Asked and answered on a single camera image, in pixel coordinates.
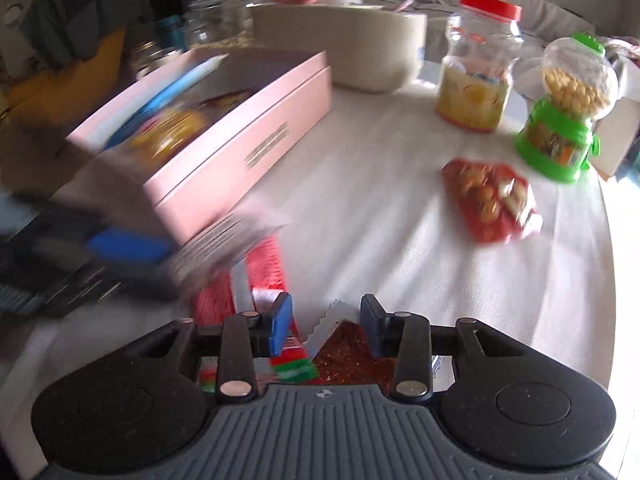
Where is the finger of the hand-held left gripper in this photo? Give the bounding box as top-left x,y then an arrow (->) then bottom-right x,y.
45,264 -> 182,312
30,225 -> 176,268

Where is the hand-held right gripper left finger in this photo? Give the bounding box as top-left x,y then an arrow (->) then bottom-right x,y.
120,292 -> 293,405

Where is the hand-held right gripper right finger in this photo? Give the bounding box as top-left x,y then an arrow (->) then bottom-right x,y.
360,293 -> 526,402

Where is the brown snack packet silver edge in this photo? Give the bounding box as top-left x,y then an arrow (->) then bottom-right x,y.
305,299 -> 444,387

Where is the red snack packet green stripe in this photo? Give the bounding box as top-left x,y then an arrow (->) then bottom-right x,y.
192,234 -> 321,394

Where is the red orange snack packet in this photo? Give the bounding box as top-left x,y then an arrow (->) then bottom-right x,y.
127,107 -> 211,164

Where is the pink cardboard box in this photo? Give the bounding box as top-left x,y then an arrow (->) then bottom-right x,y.
65,49 -> 334,247

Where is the blue snack packet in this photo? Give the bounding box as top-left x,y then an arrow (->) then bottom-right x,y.
102,55 -> 232,149

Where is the red nut snack packet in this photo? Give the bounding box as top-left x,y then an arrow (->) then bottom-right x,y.
441,157 -> 544,245

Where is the dark snack packet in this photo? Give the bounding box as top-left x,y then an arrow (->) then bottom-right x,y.
197,88 -> 254,114

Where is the blue bottle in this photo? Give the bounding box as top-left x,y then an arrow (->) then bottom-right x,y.
157,14 -> 182,47

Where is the plastic jar red lid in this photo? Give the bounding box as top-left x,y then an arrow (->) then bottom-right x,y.
433,0 -> 524,134

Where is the large glass jar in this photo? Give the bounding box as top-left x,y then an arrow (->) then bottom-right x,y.
183,0 -> 275,52

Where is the green candy dispenser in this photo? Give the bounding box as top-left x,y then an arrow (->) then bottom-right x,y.
513,32 -> 621,185

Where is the beige oval container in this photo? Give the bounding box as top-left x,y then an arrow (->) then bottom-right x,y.
248,3 -> 429,94

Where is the white pink cloth pile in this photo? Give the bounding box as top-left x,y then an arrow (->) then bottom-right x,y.
599,36 -> 640,62

